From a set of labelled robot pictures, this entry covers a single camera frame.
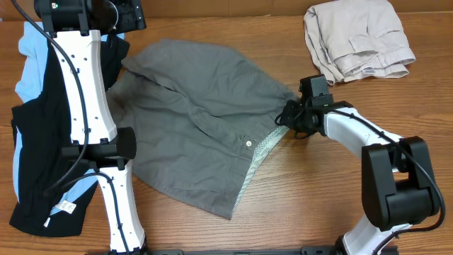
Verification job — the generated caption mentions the grey shorts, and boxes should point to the grey shorts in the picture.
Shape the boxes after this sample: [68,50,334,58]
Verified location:
[106,40,294,219]

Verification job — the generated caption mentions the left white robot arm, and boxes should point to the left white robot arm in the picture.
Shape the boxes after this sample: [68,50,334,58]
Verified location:
[34,0,147,254]

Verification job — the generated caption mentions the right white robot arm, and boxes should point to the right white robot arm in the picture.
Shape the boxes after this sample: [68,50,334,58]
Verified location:
[275,100,446,254]

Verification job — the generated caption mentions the folded beige trousers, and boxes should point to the folded beige trousers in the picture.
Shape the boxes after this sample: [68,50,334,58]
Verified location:
[304,0,415,86]

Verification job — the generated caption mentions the light blue shirt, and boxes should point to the light blue shirt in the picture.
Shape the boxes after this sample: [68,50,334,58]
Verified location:
[13,22,130,215]

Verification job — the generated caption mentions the black shirt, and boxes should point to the black shirt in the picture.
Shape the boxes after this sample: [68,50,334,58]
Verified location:
[9,27,130,238]

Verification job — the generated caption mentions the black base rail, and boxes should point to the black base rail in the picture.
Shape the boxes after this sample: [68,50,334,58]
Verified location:
[84,245,400,255]

